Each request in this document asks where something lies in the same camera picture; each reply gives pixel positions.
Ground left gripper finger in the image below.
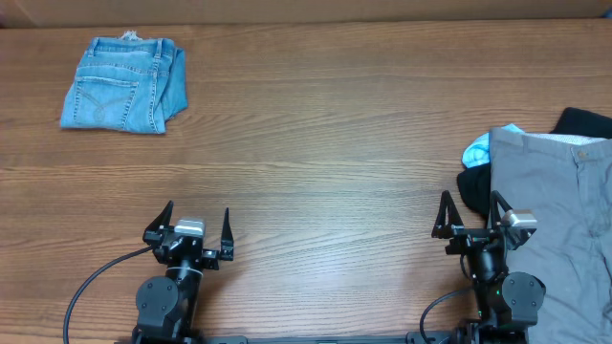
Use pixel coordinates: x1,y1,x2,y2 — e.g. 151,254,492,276
220,207,234,261
144,201,174,234

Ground grey shorts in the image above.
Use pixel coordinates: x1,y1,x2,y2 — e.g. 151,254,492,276
490,128,611,343

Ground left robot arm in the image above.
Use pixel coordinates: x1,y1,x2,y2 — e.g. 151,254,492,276
130,202,234,343

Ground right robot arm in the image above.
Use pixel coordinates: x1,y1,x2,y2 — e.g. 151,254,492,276
419,190,546,343

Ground light blue garment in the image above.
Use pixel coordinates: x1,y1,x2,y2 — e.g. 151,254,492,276
461,123,526,169

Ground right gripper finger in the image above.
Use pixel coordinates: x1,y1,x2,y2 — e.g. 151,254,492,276
488,190,513,227
431,190,464,238

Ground folded blue denim jeans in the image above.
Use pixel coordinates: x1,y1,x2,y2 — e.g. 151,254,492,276
60,31,188,135

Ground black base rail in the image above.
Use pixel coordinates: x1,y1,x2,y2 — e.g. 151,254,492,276
204,331,452,344

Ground black garment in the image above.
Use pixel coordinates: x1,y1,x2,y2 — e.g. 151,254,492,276
457,107,611,218

